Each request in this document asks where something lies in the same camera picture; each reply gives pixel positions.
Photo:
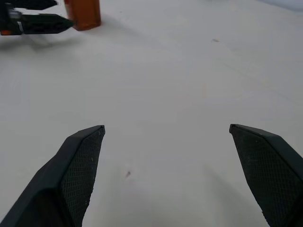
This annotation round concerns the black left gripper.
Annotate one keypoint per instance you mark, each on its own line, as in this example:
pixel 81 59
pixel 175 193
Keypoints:
pixel 7 21

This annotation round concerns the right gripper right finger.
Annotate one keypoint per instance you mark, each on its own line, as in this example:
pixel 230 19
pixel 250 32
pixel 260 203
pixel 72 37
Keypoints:
pixel 277 170

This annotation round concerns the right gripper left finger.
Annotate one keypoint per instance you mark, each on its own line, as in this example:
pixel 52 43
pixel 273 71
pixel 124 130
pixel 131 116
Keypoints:
pixel 54 184

